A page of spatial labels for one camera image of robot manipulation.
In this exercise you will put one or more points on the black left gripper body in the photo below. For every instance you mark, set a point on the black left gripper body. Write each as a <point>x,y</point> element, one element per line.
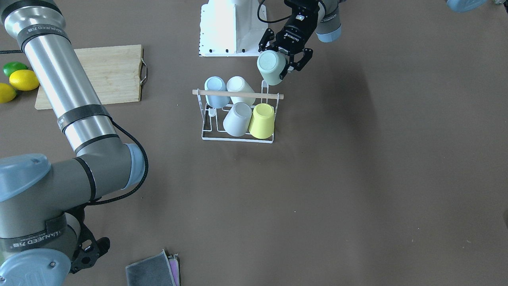
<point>298,26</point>

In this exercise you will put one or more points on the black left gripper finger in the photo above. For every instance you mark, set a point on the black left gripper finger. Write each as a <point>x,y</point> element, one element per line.
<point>264,43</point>
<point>300,64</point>

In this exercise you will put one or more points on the green plastic cup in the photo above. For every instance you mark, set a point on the green plastic cup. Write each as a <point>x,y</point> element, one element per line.
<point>270,64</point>

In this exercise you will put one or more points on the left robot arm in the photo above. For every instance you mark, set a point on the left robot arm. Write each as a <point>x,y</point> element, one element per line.
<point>328,29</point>

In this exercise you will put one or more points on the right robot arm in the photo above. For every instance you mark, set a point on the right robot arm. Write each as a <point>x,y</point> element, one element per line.
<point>43,234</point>

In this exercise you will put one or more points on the white plastic cup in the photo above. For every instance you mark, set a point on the white plastic cup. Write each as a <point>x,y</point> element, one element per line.
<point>239,84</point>

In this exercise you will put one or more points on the light blue plastic cup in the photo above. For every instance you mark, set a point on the light blue plastic cup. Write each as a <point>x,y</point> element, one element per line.
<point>216,83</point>

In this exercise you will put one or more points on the yellow plastic cup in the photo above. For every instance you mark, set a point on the yellow plastic cup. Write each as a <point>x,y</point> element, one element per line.
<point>262,123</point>

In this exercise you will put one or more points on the grey plastic cup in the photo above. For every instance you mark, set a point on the grey plastic cup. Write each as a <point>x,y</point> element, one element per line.
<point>237,121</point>

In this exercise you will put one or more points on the wooden cutting board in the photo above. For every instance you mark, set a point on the wooden cutting board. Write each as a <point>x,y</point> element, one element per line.
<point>102,75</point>

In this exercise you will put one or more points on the purple folded cloth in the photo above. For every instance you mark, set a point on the purple folded cloth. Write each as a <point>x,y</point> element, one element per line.
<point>174,266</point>

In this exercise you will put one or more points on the yellow lemon front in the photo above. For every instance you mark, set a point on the yellow lemon front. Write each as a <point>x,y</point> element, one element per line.
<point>24,80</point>

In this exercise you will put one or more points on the grey folded cloth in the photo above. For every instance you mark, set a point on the grey folded cloth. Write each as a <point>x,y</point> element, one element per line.
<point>153,271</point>

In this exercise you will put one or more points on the green lime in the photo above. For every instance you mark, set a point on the green lime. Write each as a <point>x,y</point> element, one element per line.
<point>11,67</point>

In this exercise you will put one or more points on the yellow lemon near lime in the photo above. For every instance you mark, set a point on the yellow lemon near lime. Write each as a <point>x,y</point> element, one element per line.
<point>7,93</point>

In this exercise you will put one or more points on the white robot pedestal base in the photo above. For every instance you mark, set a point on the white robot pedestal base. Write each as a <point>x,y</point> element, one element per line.
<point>231,28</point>

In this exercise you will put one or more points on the white wire cup holder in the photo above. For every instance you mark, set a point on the white wire cup holder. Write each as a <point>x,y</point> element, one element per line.
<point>212,118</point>

